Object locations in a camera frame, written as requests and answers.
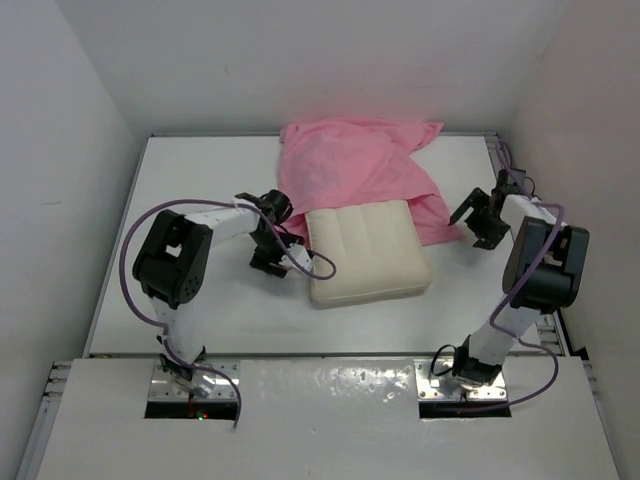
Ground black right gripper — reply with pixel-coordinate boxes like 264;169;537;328
450;188;509;250

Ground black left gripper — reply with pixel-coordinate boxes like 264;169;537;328
250;229;304;277

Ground cream bear print pillow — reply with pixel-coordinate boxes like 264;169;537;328
305;200;433;307

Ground pink satin pillowcase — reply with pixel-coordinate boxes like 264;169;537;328
278;117;462;246

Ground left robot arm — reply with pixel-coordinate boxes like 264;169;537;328
132;190;313;383

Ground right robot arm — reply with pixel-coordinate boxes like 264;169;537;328
444;167;590;386

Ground white front cover panel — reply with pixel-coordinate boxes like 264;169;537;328
38;358;618;479

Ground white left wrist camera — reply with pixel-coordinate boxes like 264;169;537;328
281;244;312;274

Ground right aluminium rail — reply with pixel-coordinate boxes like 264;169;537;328
487;139;566;357

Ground aluminium rail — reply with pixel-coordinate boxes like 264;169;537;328
487;139;566;357
16;362;71;480

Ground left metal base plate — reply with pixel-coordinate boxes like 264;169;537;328
147;360;240;403

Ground metal base plate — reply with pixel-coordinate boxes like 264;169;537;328
414;356;509;404
147;360;240;403

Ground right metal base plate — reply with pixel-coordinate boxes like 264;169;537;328
414;356;509;404

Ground left aluminium rail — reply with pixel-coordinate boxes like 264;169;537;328
16;362;71;480

